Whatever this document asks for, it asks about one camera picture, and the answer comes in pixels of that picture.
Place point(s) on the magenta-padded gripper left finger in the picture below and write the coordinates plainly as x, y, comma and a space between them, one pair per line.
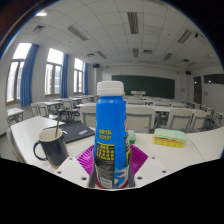
70, 170

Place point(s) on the black wall speaker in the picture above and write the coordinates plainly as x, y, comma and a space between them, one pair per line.
188, 72
96, 65

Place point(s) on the black laptop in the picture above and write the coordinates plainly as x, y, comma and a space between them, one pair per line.
76, 130

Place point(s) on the brown classroom door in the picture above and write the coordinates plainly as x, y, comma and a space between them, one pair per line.
197, 90

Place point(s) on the yellow and green flat box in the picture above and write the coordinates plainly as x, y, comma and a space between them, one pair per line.
170, 137

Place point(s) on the dark blue mug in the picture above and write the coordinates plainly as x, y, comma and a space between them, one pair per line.
55, 150

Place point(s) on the green chalkboard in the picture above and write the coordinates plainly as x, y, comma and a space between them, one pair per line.
143, 86

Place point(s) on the white lectern desk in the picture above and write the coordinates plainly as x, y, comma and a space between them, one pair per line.
138, 93

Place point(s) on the ceiling lights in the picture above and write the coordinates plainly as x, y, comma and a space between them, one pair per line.
132, 21

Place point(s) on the wooden stir stick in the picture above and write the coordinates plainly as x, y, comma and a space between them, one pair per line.
57, 128

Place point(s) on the blue curtain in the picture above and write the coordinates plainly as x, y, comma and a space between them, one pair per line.
86, 80
64, 76
29, 76

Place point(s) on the blue white-capped drink bottle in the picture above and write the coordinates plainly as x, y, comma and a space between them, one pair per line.
110, 116

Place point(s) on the dark high wall window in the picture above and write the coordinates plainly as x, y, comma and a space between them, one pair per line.
214, 78

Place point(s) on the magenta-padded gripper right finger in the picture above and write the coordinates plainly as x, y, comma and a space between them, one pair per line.
150, 170

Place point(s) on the ceiling air vents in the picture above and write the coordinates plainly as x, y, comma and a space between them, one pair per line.
38, 28

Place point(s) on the tall classroom window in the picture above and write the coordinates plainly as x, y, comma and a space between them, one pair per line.
16, 73
53, 73
78, 76

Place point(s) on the classroom desks and chairs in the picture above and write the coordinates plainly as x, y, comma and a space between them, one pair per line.
141, 120

